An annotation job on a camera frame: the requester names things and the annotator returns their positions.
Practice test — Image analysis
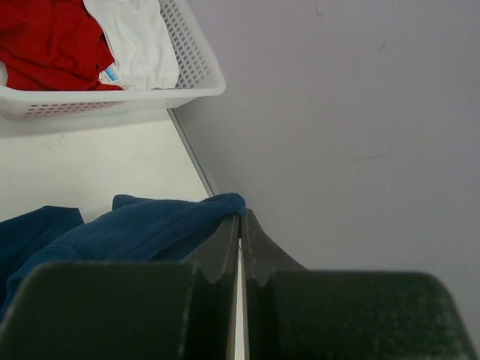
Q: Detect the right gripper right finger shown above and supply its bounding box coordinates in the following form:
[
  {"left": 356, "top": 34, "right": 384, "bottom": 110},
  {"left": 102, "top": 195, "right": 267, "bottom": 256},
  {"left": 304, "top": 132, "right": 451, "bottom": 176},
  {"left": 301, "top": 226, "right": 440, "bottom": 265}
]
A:
[{"left": 241, "top": 210, "right": 479, "bottom": 359}]

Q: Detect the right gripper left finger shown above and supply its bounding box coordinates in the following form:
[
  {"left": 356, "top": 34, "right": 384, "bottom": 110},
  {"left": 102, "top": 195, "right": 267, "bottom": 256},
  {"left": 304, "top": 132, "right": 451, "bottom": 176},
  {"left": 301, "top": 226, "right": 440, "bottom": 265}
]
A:
[{"left": 1, "top": 216, "right": 239, "bottom": 359}]

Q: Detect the white t shirt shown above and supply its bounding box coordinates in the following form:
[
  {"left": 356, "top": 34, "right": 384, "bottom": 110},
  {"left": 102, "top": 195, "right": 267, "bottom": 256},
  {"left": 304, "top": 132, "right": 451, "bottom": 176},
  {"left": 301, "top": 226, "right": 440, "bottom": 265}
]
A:
[{"left": 84, "top": 0, "right": 179, "bottom": 91}]

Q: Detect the white plastic basket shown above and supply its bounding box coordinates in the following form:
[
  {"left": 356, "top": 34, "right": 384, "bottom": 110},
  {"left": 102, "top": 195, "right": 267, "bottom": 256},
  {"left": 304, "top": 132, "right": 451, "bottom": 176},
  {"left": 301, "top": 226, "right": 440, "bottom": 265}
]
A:
[{"left": 1, "top": 1, "right": 226, "bottom": 120}]

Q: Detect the blue t shirt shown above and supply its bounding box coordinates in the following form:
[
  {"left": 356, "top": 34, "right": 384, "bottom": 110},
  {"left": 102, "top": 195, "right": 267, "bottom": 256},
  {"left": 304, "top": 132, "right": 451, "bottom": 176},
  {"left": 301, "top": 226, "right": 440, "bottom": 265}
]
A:
[{"left": 1, "top": 193, "right": 246, "bottom": 316}]

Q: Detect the red t shirt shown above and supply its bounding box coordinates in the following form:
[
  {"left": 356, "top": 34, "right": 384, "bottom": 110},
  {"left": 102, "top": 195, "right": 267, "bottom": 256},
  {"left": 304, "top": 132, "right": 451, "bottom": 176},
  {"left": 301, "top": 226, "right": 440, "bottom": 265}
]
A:
[{"left": 1, "top": 1, "right": 117, "bottom": 91}]

